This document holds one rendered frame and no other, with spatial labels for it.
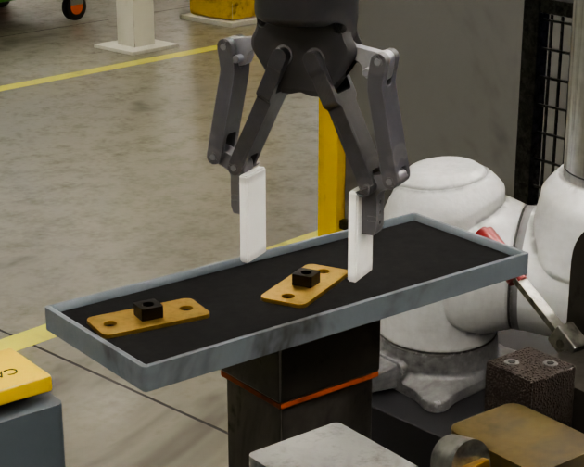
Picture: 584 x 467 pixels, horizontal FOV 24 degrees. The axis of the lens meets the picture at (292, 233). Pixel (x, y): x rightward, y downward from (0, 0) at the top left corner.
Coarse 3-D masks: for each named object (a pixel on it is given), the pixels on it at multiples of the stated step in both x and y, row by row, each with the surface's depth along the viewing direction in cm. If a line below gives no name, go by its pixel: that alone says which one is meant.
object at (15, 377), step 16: (0, 352) 92; (16, 352) 92; (0, 368) 90; (16, 368) 90; (32, 368) 90; (0, 384) 87; (16, 384) 87; (32, 384) 88; (48, 384) 89; (0, 400) 87; (16, 400) 88
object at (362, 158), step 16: (304, 64) 96; (320, 64) 96; (320, 80) 96; (320, 96) 97; (336, 96) 96; (352, 96) 98; (336, 112) 97; (352, 112) 98; (336, 128) 97; (352, 128) 97; (352, 144) 97; (368, 144) 98; (352, 160) 98; (368, 160) 98; (368, 176) 97; (368, 192) 97
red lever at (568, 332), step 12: (480, 228) 118; (492, 228) 118; (528, 288) 115; (528, 300) 115; (540, 300) 115; (540, 312) 114; (552, 312) 114; (552, 324) 113; (564, 324) 113; (552, 336) 113; (564, 336) 112; (576, 336) 112; (564, 348) 112; (576, 348) 112
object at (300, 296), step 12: (312, 264) 108; (288, 276) 105; (300, 276) 103; (312, 276) 103; (324, 276) 105; (336, 276) 105; (276, 288) 103; (288, 288) 103; (300, 288) 103; (312, 288) 103; (324, 288) 103; (264, 300) 101; (276, 300) 101; (288, 300) 100; (300, 300) 100; (312, 300) 101
